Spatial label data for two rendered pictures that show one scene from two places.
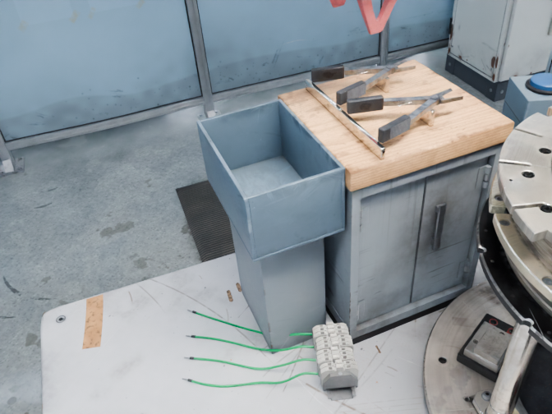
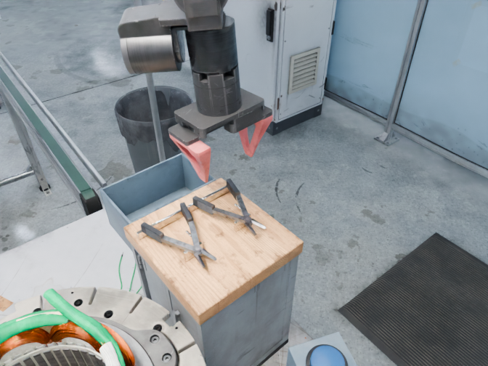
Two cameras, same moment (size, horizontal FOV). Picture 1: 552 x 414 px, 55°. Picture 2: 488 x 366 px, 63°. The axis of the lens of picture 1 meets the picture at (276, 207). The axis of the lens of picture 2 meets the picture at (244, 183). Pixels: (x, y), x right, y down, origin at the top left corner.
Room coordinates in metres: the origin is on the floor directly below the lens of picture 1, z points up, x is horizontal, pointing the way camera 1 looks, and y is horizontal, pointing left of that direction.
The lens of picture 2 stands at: (0.44, -0.54, 1.50)
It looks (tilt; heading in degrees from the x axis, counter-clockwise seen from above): 39 degrees down; 69
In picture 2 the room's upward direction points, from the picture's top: straight up
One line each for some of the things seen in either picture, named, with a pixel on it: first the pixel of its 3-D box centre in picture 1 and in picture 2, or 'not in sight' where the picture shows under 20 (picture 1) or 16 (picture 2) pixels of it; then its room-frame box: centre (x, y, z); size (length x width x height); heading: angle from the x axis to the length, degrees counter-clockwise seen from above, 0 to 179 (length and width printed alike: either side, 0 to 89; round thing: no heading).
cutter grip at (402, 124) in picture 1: (393, 128); (152, 232); (0.46, -0.13, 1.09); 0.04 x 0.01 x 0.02; 124
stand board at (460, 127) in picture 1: (387, 116); (212, 239); (0.54, -0.14, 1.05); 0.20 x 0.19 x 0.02; 109
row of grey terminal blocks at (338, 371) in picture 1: (334, 354); not in sight; (0.40, -0.06, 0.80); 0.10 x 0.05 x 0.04; 1
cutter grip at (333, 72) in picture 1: (327, 73); (233, 189); (0.60, -0.08, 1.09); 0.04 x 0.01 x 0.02; 94
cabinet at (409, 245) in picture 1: (381, 209); (216, 295); (0.54, -0.14, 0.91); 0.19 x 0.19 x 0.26; 19
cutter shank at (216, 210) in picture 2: (378, 77); (231, 216); (0.58, -0.14, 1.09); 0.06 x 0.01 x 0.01; 134
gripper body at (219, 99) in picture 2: not in sight; (218, 92); (0.57, -0.11, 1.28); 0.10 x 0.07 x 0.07; 19
